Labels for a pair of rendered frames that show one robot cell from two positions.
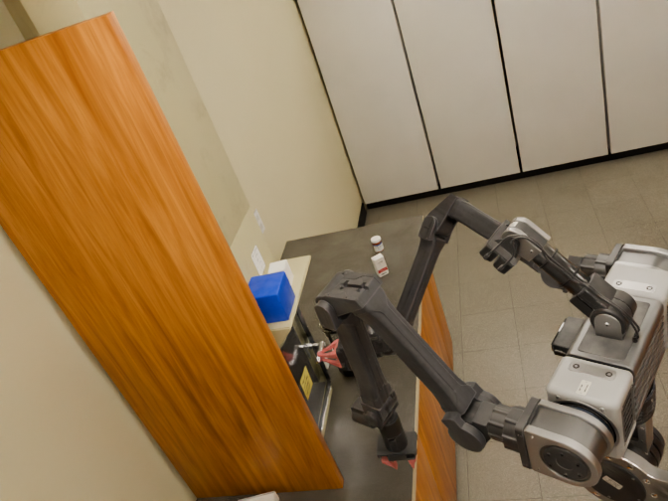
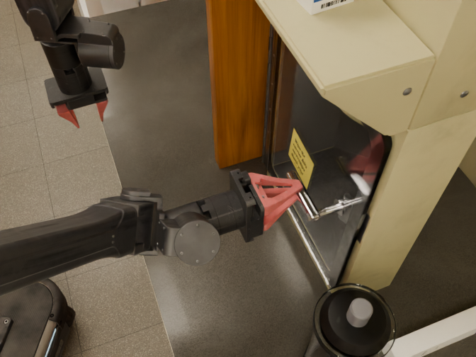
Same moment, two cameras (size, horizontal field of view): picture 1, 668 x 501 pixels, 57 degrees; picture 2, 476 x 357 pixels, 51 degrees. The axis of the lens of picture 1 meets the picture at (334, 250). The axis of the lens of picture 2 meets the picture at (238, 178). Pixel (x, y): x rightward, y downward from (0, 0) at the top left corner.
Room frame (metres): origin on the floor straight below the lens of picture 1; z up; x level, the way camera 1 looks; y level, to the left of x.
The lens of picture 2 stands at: (1.75, -0.19, 1.80)
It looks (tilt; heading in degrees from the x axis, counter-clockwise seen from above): 54 degrees down; 139
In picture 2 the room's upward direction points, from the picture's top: straight up
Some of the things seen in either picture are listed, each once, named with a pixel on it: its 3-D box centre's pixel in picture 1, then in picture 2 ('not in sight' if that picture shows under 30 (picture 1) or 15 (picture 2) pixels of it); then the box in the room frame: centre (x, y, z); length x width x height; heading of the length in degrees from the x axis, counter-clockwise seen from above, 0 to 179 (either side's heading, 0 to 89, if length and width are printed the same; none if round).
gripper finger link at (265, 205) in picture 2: (332, 355); (271, 198); (1.47, 0.12, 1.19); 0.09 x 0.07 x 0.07; 71
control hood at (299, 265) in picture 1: (287, 304); (297, 16); (1.43, 0.18, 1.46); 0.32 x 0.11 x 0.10; 160
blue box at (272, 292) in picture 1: (269, 298); not in sight; (1.36, 0.20, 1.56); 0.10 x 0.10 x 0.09; 70
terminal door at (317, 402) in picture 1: (303, 373); (309, 156); (1.45, 0.22, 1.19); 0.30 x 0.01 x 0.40; 160
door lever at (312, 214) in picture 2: (315, 352); (313, 193); (1.51, 0.17, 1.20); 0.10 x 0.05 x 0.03; 160
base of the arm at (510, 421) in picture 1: (515, 427); not in sight; (0.78, -0.21, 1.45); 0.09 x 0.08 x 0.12; 131
